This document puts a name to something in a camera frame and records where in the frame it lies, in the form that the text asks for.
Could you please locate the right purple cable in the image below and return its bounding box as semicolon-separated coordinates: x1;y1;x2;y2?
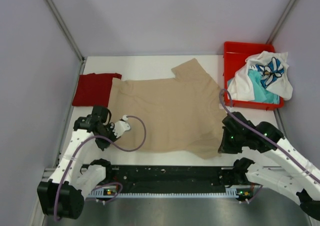
218;88;320;204

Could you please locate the aluminium frame rail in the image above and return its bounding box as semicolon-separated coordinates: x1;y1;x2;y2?
39;167;314;189

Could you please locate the grey slotted cable duct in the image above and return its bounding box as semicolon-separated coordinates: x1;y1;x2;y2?
87;187;253;200

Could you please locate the aluminium corner post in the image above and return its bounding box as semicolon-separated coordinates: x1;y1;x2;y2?
266;0;299;44
44;0;85;62

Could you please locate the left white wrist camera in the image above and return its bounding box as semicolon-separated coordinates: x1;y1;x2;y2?
112;115;131;139

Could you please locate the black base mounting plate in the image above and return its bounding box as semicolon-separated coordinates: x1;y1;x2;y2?
84;164;266;193

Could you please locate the folded red t-shirt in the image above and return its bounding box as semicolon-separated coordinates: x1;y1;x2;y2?
72;73;122;107

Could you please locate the right aluminium corner post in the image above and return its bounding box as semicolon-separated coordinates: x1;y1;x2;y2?
266;0;299;44

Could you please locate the left aluminium corner post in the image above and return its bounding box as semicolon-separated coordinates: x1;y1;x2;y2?
44;0;85;62

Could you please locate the teal t-shirt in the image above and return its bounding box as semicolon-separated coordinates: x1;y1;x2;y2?
248;70;280;104

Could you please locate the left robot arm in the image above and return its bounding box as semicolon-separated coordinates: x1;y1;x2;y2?
37;106;114;221

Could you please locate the beige t-shirt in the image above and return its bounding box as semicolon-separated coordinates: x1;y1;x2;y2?
108;59;226;159

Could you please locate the white printed t-shirt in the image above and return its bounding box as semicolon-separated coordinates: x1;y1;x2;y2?
227;51;293;102

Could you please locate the red plastic bin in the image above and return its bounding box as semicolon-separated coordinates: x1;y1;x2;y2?
223;41;285;111

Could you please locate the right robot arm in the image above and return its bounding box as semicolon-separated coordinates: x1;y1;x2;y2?
218;112;320;220

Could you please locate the purple cable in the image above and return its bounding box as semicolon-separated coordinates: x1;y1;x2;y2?
218;88;320;204
53;115;147;222

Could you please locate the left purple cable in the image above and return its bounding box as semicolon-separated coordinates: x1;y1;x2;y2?
53;115;147;222

